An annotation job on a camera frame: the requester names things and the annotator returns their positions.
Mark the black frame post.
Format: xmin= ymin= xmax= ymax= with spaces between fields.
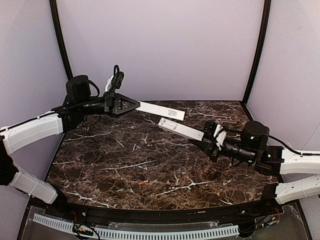
xmin=49 ymin=0 xmax=83 ymax=106
xmin=241 ymin=0 xmax=272 ymax=106

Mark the left black frame post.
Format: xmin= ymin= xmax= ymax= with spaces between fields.
xmin=49 ymin=0 xmax=83 ymax=106

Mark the white remote battery cover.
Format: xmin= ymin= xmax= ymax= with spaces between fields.
xmin=136 ymin=101 xmax=185 ymax=121

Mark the grey slotted cable duct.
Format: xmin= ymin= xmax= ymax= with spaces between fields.
xmin=32 ymin=213 xmax=240 ymax=240

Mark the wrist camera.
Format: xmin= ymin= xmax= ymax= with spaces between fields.
xmin=104 ymin=64 xmax=125 ymax=93
xmin=203 ymin=121 xmax=227 ymax=148

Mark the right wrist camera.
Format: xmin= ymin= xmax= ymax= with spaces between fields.
xmin=203 ymin=121 xmax=227 ymax=148

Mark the right black frame post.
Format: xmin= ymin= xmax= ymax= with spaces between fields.
xmin=241 ymin=0 xmax=272 ymax=106

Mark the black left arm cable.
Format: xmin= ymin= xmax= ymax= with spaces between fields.
xmin=49 ymin=64 xmax=125 ymax=131

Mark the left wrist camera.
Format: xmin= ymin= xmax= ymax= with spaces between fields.
xmin=104 ymin=64 xmax=125 ymax=93

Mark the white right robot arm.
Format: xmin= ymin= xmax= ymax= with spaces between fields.
xmin=190 ymin=120 xmax=320 ymax=205

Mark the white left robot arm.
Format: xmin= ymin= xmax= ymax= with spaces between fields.
xmin=0 ymin=71 xmax=140 ymax=205

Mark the black front table rail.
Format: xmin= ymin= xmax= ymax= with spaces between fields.
xmin=61 ymin=201 xmax=267 ymax=225

